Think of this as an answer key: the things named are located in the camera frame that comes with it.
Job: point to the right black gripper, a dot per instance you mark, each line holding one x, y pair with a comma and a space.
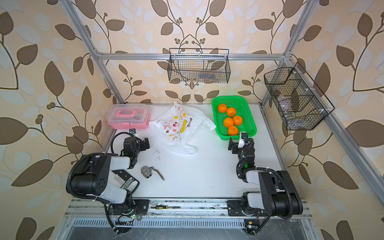
235, 149

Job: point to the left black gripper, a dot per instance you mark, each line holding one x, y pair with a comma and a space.
142, 147

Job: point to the orange five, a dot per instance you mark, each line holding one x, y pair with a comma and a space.
233, 130

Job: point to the orange three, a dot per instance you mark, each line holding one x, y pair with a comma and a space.
238, 120

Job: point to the orange four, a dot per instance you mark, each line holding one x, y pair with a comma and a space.
227, 122

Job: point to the orange two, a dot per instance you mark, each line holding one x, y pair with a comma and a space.
231, 112

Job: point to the white printed plastic bag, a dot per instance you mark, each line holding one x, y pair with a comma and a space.
175, 127

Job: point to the orange one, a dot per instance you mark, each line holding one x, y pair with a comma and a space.
222, 108

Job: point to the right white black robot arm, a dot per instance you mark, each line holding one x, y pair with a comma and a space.
277, 197

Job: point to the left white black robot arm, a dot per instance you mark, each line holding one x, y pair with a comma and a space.
104, 177

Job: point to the pink plastic storage box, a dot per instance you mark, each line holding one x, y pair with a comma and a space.
128, 116

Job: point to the green plastic basket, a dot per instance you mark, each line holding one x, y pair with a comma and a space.
243, 110

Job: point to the yellow black screwdriver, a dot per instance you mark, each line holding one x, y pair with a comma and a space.
164, 207

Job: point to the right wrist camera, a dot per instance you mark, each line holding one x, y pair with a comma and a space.
243, 140

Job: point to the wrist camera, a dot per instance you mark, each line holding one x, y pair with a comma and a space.
243, 140
133, 132

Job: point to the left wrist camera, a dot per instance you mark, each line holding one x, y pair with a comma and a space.
133, 132

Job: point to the side black wire basket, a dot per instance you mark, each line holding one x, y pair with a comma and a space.
300, 101

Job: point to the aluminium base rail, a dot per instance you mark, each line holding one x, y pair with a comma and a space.
194, 214

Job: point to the rear black wire basket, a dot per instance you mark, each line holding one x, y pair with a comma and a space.
210, 66

